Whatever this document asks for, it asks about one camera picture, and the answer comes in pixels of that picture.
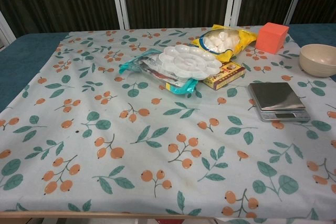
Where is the silver digital kitchen scale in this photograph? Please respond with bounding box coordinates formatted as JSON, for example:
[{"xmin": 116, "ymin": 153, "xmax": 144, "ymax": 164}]
[{"xmin": 248, "ymin": 82, "xmax": 311, "ymax": 123}]

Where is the beige bowl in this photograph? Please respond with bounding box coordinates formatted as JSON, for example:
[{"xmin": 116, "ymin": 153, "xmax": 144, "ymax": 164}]
[{"xmin": 299, "ymin": 44, "xmax": 336, "ymax": 78}]

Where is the teal clear plastic snack bag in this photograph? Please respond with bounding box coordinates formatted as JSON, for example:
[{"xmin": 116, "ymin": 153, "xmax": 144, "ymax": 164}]
[{"xmin": 119, "ymin": 52, "xmax": 198, "ymax": 95}]

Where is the white plastic paint palette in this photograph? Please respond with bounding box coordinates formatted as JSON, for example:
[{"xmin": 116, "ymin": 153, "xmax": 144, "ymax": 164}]
[{"xmin": 153, "ymin": 45, "xmax": 222, "ymax": 81}]

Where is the fruit print tablecloth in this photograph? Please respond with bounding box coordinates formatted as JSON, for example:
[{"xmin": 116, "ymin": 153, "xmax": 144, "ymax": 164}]
[{"xmin": 0, "ymin": 26, "xmax": 336, "ymax": 224}]

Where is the red and yellow box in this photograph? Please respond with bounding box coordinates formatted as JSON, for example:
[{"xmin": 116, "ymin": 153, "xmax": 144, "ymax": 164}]
[{"xmin": 202, "ymin": 60, "xmax": 247, "ymax": 91}]

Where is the yellow bag of white candies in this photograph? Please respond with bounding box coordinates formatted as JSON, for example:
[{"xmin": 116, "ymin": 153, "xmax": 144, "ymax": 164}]
[{"xmin": 189, "ymin": 24, "xmax": 258, "ymax": 64}]

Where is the orange cube block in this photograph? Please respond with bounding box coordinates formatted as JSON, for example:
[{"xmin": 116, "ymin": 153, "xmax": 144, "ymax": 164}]
[{"xmin": 255, "ymin": 22, "xmax": 290, "ymax": 56}]

